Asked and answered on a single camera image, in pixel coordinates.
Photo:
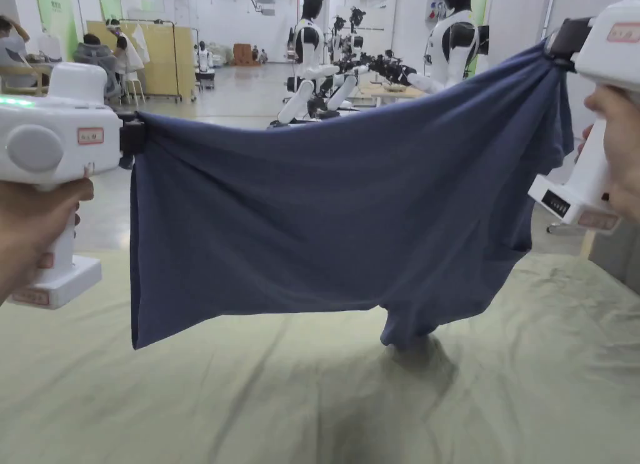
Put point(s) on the white and black humanoid robot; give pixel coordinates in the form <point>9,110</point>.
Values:
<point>450,39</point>
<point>312,54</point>

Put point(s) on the dark blue shirt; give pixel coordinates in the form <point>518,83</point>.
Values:
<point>320,214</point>

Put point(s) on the bed with pale green sheet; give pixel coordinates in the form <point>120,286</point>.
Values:
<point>300,394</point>

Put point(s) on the person's left hand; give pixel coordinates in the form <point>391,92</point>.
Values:
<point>30,224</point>

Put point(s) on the person's right hand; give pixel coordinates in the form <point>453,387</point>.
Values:
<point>622,144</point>

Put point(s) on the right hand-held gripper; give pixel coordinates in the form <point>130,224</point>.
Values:
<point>600,49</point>

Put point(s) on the wooden folding screen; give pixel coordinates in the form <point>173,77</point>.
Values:
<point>170,59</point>

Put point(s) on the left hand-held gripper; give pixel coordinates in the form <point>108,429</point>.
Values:
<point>55,134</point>

